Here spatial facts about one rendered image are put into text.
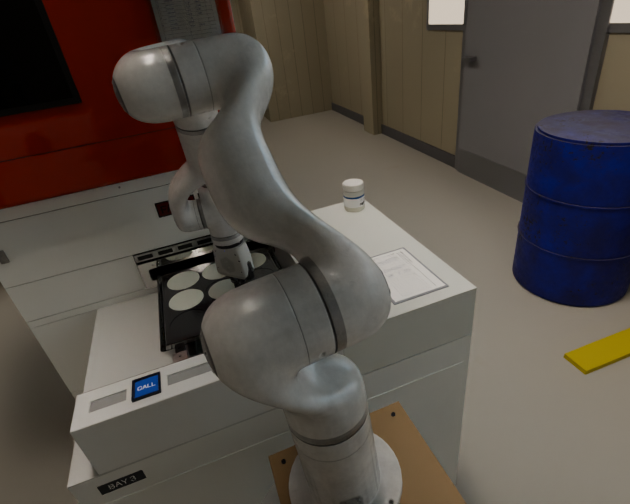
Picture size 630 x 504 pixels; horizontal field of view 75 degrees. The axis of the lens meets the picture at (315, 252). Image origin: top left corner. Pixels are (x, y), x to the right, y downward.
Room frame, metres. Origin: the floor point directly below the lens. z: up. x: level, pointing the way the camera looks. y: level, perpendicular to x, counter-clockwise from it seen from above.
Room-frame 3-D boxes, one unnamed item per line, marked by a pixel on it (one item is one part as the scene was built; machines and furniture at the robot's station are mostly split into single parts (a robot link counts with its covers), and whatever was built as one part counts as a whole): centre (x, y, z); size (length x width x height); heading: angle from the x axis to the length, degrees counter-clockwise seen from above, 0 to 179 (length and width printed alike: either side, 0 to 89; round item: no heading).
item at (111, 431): (0.63, 0.25, 0.89); 0.55 x 0.09 x 0.14; 106
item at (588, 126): (1.93, -1.49, 0.46); 0.61 x 0.61 x 0.92
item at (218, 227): (0.96, 0.23, 1.17); 0.09 x 0.08 x 0.13; 102
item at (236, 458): (0.92, 0.18, 0.41); 0.96 x 0.64 x 0.82; 106
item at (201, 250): (1.19, 0.36, 0.89); 0.44 x 0.02 x 0.10; 106
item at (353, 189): (1.27, -0.16, 1.01); 0.07 x 0.07 x 0.10
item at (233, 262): (0.96, 0.22, 1.03); 0.10 x 0.07 x 0.11; 58
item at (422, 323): (1.01, -0.11, 0.89); 0.62 x 0.35 x 0.14; 16
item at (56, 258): (1.16, 0.53, 1.02); 0.81 x 0.03 x 0.40; 106
